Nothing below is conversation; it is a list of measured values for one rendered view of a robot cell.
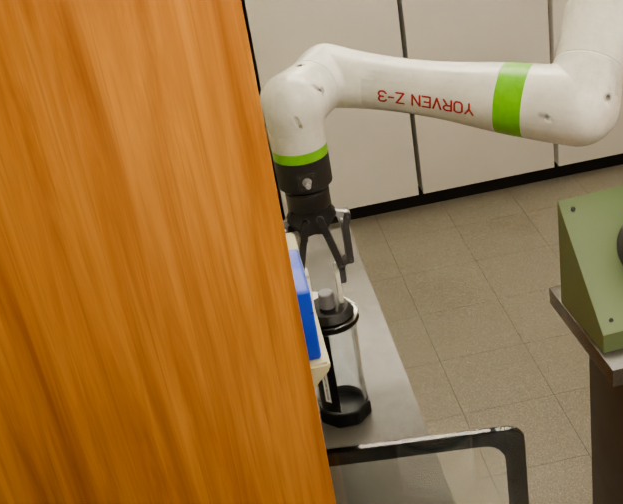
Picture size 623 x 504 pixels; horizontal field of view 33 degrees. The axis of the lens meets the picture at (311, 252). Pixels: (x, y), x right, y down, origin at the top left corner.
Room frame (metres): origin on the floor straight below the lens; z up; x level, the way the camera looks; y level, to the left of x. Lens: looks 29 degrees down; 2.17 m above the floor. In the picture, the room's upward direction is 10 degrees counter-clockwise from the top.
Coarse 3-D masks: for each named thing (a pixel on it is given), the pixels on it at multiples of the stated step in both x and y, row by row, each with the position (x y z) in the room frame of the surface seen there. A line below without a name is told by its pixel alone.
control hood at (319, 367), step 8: (288, 240) 1.23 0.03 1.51; (288, 248) 1.21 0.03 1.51; (296, 248) 1.21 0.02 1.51; (312, 304) 1.06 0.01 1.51; (320, 328) 1.01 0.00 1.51; (320, 336) 0.99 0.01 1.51; (320, 344) 0.97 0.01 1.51; (312, 360) 0.94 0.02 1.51; (320, 360) 0.94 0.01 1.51; (328, 360) 0.94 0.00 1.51; (312, 368) 0.93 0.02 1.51; (320, 368) 0.93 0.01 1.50; (328, 368) 0.93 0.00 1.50; (312, 376) 0.93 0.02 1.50; (320, 376) 0.93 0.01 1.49
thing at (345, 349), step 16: (352, 304) 1.58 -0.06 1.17; (352, 320) 1.53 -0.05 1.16; (336, 336) 1.53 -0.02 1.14; (352, 336) 1.54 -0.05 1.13; (336, 352) 1.53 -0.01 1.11; (352, 352) 1.54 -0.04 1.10; (336, 368) 1.53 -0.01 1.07; (352, 368) 1.53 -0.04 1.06; (352, 384) 1.53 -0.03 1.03; (320, 400) 1.55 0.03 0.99; (352, 400) 1.53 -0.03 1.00
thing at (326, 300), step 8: (328, 288) 1.58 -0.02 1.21; (320, 296) 1.56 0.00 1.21; (328, 296) 1.56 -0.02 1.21; (336, 296) 1.60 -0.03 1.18; (320, 304) 1.56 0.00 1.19; (328, 304) 1.56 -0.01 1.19; (336, 304) 1.57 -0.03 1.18; (344, 304) 1.57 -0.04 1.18; (320, 312) 1.55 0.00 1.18; (328, 312) 1.55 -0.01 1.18; (336, 312) 1.55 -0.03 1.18; (344, 312) 1.54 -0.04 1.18; (352, 312) 1.55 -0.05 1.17; (320, 320) 1.54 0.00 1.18; (328, 320) 1.53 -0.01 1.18; (336, 320) 1.53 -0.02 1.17; (344, 320) 1.53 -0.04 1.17
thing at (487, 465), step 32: (352, 448) 0.93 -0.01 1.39; (384, 448) 0.92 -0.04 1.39; (416, 448) 0.92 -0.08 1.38; (448, 448) 0.92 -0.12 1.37; (480, 448) 0.92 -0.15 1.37; (512, 448) 0.91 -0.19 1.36; (352, 480) 0.93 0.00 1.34; (384, 480) 0.92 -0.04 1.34; (416, 480) 0.92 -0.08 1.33; (448, 480) 0.92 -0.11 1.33; (480, 480) 0.92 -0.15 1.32; (512, 480) 0.91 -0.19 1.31
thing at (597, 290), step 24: (600, 192) 1.81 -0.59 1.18; (576, 216) 1.78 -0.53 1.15; (600, 216) 1.78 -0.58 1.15; (576, 240) 1.74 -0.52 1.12; (600, 240) 1.74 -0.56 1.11; (576, 264) 1.72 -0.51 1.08; (600, 264) 1.71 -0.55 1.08; (576, 288) 1.72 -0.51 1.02; (600, 288) 1.67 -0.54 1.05; (576, 312) 1.73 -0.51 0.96; (600, 312) 1.64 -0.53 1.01; (600, 336) 1.62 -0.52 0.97
